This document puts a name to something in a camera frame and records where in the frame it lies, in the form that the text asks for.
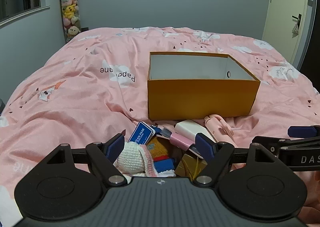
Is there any pink printed blanket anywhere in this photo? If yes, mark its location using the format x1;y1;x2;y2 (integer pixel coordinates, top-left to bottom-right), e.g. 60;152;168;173
0;27;320;227

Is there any pink case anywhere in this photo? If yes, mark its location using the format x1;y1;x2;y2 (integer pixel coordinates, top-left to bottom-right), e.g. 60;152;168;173
170;133;198;153

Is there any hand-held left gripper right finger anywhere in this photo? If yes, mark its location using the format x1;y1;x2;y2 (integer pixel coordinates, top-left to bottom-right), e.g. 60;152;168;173
192;132;275;185

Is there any blue hang tag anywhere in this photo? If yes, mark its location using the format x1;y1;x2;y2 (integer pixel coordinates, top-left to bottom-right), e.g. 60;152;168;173
128;121;155;145

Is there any clear tube of plush toys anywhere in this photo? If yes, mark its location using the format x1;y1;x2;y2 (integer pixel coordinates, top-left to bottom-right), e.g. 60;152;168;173
58;0;82;42

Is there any pink handheld fan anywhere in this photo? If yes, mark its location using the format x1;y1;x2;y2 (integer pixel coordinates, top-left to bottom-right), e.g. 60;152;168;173
204;114;238;147

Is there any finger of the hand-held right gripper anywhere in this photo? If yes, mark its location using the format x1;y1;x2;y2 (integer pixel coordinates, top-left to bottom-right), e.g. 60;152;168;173
287;125;320;138
252;136;320;157

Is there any orange cardboard box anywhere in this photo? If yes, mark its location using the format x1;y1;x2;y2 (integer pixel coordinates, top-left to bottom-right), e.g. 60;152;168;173
147;52;261;120

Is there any brown plush bear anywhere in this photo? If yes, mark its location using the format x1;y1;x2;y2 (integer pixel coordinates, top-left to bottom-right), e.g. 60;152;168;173
146;137;177;168

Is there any yellow plush toy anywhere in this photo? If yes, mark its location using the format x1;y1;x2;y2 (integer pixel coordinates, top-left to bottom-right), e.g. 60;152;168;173
64;4;76;18

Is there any white power bank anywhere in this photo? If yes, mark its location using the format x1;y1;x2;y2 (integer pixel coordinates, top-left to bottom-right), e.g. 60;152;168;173
174;120;218;143

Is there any gold gift box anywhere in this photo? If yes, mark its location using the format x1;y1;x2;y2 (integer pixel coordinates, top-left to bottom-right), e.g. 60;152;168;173
174;153;209;180

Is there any cream door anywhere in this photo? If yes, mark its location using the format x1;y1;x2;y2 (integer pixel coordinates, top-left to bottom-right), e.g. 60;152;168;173
261;0;314;70

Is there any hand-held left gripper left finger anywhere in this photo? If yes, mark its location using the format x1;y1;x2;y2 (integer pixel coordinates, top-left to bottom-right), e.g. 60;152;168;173
46;133;128;186

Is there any white crochet toy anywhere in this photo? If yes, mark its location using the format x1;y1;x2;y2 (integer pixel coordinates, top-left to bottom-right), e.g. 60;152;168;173
114;142;160;184

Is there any cream dog plush toy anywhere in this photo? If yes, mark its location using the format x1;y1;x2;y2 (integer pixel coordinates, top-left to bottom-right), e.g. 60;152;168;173
67;25;81;37

